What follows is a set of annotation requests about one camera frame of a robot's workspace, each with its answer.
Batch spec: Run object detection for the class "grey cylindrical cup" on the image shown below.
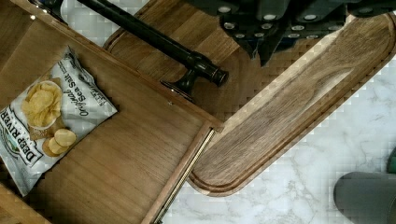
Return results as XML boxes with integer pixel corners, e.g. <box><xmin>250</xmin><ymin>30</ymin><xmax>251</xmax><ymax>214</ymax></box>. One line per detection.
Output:
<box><xmin>333</xmin><ymin>172</ymin><xmax>396</xmax><ymax>224</ymax></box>

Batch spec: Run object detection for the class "walnut wooden serving tray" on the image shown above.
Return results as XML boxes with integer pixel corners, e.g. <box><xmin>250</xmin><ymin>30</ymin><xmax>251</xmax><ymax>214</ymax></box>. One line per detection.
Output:
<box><xmin>105</xmin><ymin>0</ymin><xmax>395</xmax><ymax>198</ymax></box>

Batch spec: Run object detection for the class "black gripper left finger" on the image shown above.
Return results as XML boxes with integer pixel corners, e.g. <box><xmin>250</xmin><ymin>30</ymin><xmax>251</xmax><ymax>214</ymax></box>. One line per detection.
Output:
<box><xmin>219</xmin><ymin>14</ymin><xmax>290</xmax><ymax>66</ymax></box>

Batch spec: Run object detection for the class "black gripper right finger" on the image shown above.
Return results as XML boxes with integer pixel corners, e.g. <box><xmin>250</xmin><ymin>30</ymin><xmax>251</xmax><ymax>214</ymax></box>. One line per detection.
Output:
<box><xmin>276</xmin><ymin>3</ymin><xmax>346</xmax><ymax>51</ymax></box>

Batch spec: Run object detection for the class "black drawer handle bar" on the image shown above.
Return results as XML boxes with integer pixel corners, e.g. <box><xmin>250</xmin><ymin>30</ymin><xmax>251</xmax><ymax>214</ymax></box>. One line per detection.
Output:
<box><xmin>76</xmin><ymin>0</ymin><xmax>230</xmax><ymax>101</ymax></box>

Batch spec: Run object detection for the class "wooden drawer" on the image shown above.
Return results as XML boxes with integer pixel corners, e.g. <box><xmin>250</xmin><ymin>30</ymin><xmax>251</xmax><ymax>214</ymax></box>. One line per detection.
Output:
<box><xmin>1</xmin><ymin>0</ymin><xmax>219</xmax><ymax>224</ymax></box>

